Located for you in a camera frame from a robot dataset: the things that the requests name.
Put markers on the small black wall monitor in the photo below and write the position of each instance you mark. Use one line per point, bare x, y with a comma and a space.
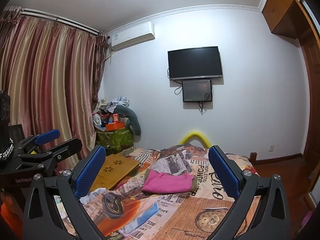
197, 90

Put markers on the pink pants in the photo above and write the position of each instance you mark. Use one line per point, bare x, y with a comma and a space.
163, 183

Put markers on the olive green garment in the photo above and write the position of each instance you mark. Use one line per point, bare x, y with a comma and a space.
192, 186

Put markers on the black wall television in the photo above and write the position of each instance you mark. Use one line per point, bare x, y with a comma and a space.
194, 63

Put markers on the newspaper print bed cover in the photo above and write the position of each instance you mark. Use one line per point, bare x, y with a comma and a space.
127, 212

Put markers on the yellow foam headboard tube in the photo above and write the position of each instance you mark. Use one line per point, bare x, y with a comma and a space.
196, 135

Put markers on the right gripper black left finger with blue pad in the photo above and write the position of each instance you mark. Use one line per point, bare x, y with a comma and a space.
42, 220

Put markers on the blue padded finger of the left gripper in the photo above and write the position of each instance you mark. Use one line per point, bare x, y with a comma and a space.
47, 137

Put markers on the wooden bed post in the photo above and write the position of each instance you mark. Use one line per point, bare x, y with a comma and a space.
253, 158

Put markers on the bamboo laptop tray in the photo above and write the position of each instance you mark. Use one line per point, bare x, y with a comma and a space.
114, 169

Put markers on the white air conditioner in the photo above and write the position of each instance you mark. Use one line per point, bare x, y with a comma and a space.
122, 38

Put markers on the white wall socket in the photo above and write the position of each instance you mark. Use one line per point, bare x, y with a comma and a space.
271, 148

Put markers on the striped satin curtain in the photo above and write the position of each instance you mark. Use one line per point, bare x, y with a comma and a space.
52, 73

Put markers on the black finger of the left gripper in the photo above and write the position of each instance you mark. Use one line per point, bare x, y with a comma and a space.
63, 151

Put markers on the green patterned storage box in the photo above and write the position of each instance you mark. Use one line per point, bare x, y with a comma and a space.
115, 141

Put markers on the grey plush toy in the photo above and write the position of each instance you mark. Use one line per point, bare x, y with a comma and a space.
132, 120

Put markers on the orange box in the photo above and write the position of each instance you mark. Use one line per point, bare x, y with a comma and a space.
114, 126

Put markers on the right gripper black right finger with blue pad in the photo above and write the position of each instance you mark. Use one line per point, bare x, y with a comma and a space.
271, 219

